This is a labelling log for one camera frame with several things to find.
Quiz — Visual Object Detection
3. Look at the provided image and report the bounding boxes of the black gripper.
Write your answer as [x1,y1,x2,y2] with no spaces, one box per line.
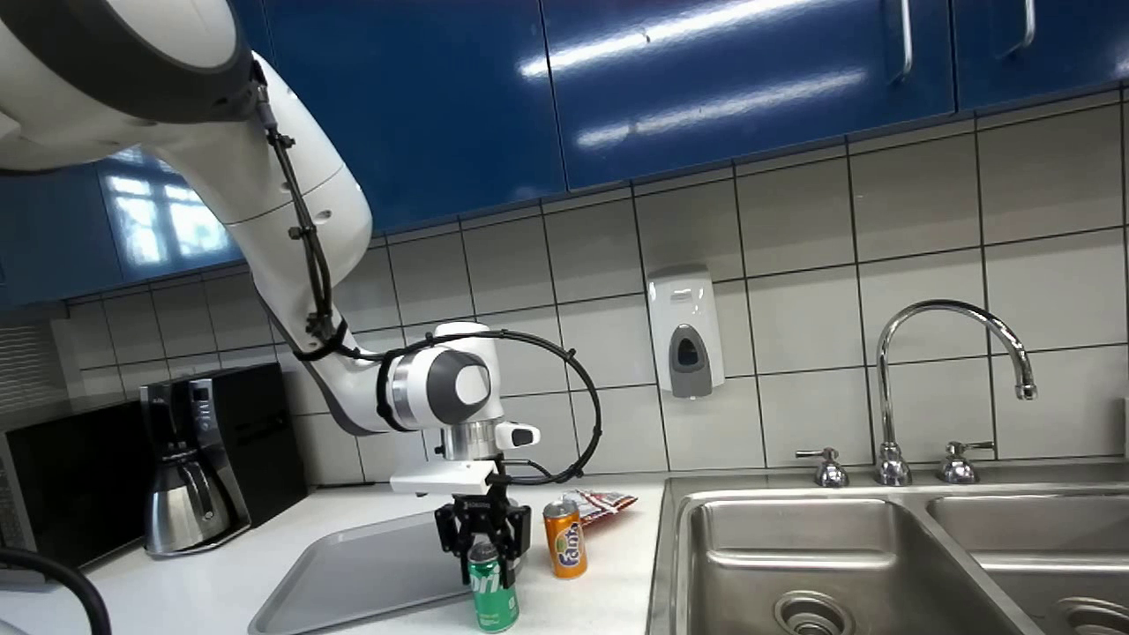
[431,489,534,588]

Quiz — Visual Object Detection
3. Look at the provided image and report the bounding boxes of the green soda can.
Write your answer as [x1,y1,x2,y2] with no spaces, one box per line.
[465,534,523,635]

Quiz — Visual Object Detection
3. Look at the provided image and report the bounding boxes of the orange soda can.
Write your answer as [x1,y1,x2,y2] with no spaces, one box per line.
[540,494,594,581]

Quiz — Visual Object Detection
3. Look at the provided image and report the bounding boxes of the grey plastic tray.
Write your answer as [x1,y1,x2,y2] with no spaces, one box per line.
[245,503,480,635]

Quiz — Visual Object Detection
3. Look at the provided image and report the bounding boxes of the red snack bag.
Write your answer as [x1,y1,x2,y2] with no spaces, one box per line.
[573,483,643,535]

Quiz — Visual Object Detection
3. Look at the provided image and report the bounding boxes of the black silver coffee maker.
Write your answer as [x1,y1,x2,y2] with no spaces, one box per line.
[137,361,310,564]

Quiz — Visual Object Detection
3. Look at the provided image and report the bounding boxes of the steel coffee carafe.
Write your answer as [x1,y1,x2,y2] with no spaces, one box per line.
[144,452,253,559]

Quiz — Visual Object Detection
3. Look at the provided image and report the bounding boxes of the stainless steel sink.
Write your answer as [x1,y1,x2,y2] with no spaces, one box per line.
[643,467,1129,635]

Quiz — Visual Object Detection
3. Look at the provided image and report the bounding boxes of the black microwave oven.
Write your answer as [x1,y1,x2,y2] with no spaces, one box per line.
[0,395,158,581]

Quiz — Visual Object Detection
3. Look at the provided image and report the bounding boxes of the blue upper cabinets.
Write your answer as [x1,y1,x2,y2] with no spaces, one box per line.
[0,0,1129,316]

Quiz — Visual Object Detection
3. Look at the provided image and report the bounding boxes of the chrome gooseneck faucet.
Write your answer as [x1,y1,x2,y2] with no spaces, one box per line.
[872,296,1042,489]

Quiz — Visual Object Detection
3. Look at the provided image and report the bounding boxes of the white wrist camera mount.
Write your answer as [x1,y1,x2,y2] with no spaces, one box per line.
[386,457,505,496]

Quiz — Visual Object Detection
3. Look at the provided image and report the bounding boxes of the white wall soap dispenser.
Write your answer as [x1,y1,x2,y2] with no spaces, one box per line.
[643,271,731,402]

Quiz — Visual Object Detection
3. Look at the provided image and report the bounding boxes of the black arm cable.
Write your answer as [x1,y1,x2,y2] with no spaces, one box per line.
[250,77,606,485]

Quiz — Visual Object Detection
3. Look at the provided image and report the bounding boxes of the chrome faucet handle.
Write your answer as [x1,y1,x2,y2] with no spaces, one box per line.
[934,438,1000,485]
[793,443,855,489]

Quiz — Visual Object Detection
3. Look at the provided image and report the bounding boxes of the thick black cable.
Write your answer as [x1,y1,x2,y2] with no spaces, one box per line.
[0,543,117,635]

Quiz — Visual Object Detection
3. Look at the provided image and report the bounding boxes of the chrome cabinet door handle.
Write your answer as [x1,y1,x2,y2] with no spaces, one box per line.
[1004,0,1042,64]
[895,0,921,80]

